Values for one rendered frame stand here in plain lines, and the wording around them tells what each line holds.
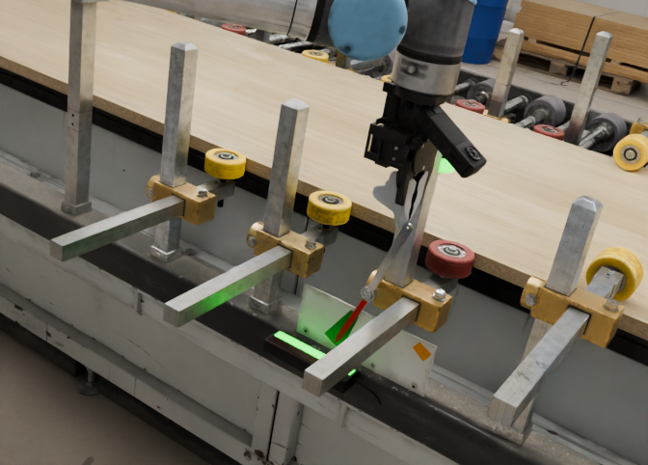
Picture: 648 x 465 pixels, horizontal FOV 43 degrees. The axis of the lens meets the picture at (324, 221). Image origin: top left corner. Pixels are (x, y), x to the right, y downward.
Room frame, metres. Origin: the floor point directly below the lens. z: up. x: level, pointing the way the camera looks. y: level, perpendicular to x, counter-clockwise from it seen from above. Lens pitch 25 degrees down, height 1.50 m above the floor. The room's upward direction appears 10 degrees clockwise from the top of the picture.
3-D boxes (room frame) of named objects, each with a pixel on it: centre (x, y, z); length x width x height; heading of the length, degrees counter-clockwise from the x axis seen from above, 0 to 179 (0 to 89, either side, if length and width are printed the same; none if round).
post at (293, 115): (1.31, 0.08, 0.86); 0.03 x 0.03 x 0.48; 61
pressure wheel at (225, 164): (1.50, 0.21, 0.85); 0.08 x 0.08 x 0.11
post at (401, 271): (1.19, -0.14, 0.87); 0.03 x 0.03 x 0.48; 61
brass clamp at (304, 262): (1.30, 0.06, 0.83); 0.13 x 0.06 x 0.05; 61
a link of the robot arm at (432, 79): (1.12, -0.10, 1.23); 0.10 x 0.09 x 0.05; 151
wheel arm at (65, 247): (1.33, 0.31, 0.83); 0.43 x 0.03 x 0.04; 151
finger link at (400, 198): (1.09, -0.10, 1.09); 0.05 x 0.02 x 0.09; 151
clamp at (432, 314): (1.18, -0.16, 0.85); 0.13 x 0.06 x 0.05; 61
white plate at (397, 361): (1.18, -0.10, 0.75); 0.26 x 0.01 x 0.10; 61
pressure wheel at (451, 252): (1.26, -0.22, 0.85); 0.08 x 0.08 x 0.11
